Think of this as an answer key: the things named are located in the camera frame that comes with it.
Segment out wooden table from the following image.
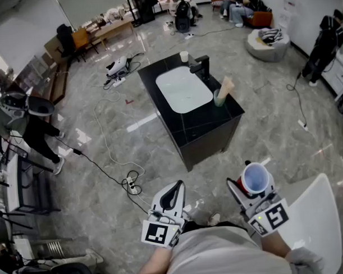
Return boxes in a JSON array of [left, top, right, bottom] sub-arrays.
[[94, 15, 135, 49]]

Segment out white chair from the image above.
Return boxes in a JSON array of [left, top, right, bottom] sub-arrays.
[[275, 172, 343, 274]]

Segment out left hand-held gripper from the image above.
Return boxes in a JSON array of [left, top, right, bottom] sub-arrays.
[[139, 180, 189, 249]]

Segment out white cable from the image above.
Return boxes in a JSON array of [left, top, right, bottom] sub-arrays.
[[93, 89, 145, 178]]

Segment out wooden platform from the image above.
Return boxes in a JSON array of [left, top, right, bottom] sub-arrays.
[[12, 52, 71, 106]]

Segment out white cabinet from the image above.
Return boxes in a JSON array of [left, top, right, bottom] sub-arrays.
[[321, 48, 343, 101]]

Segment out person's right shoe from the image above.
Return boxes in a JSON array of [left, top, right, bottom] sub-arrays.
[[207, 212, 222, 226]]

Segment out black backpack rig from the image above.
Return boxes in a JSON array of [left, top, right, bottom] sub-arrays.
[[174, 0, 193, 33], [319, 14, 343, 49]]

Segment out grey beanbag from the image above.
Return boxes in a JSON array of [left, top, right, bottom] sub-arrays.
[[246, 28, 292, 63]]

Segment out orange sofa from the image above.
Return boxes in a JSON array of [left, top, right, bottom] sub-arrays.
[[211, 0, 274, 30]]

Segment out orange chair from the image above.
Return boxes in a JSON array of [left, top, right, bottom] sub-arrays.
[[71, 26, 99, 63]]

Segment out white grey backpack rig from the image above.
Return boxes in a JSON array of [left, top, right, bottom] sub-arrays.
[[0, 91, 56, 118]]

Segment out black cable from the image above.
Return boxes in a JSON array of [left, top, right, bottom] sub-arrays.
[[54, 133, 149, 217], [286, 71, 308, 125]]

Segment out white floor machine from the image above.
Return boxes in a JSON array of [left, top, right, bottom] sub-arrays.
[[106, 56, 131, 77]]

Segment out black faucet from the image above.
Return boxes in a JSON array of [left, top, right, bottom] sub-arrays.
[[188, 56, 211, 82]]

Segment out white sink basin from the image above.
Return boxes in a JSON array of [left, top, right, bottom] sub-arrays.
[[154, 65, 214, 115]]

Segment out black coat rack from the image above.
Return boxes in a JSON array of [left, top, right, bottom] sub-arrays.
[[123, 0, 139, 27]]

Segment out striped cloth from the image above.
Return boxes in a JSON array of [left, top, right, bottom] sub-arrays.
[[257, 28, 284, 45]]

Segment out black sink cabinet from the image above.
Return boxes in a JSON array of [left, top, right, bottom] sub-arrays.
[[136, 49, 248, 175]]

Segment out person's black trousers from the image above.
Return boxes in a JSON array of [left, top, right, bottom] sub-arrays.
[[185, 219, 249, 235]]

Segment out person's right forearm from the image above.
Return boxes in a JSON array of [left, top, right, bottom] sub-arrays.
[[259, 231, 291, 261]]

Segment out person's white shirt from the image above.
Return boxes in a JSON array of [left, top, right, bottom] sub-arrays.
[[163, 222, 326, 274]]

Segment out black frame metal table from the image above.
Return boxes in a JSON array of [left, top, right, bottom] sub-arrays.
[[0, 131, 61, 216]]

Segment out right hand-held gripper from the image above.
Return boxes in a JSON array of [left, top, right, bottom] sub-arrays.
[[226, 167, 291, 239]]

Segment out clear plastic cup holder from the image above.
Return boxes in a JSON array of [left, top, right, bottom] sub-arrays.
[[213, 88, 229, 107]]

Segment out person's left forearm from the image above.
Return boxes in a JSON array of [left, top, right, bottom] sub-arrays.
[[135, 244, 175, 274]]

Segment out black office chair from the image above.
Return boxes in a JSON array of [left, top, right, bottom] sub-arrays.
[[56, 24, 80, 63]]

